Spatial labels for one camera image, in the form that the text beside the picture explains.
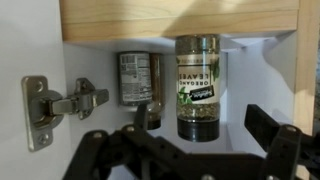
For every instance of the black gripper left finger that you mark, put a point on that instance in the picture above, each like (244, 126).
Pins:
(100, 150)

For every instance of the light wooden wall cabinet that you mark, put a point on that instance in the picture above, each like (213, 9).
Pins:
(166, 20)

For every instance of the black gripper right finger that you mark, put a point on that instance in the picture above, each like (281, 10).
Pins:
(286, 150)

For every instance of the oregano leaves spice jar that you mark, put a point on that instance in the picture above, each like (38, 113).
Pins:
(198, 83)

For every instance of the brown spice jar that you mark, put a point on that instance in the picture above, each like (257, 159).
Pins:
(135, 80)

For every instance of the metal cabinet hinge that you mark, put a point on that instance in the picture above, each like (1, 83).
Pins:
(56, 106)

